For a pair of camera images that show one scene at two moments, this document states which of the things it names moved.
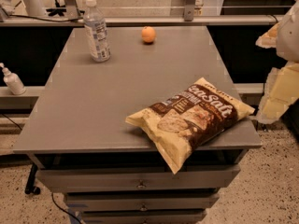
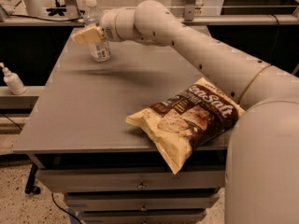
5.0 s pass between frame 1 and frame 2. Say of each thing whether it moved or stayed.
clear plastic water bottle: stayed
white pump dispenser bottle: stayed
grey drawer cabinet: stayed
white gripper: moved
